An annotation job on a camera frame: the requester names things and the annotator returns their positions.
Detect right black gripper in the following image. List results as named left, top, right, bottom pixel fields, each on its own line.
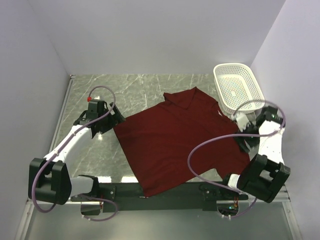
left=231, top=120, right=261, bottom=154

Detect dark red polo shirt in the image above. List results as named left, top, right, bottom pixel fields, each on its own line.
left=114, top=88, right=250, bottom=197

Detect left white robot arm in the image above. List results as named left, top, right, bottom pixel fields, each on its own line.
left=28, top=99, right=126, bottom=205

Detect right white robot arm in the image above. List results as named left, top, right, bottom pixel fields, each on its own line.
left=219, top=106, right=291, bottom=203

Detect white perforated plastic basket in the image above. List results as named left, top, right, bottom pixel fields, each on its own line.
left=213, top=63, right=265, bottom=114

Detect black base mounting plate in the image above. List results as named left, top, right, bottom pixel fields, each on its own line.
left=71, top=181, right=251, bottom=214

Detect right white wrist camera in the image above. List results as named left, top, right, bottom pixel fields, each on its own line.
left=230, top=112, right=250, bottom=132

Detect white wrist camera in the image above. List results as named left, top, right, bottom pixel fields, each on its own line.
left=86, top=96, right=105, bottom=105
left=230, top=112, right=250, bottom=132

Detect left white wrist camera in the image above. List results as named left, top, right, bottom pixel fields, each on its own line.
left=86, top=96, right=105, bottom=105

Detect aluminium frame rail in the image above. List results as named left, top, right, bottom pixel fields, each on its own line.
left=26, top=191, right=73, bottom=205

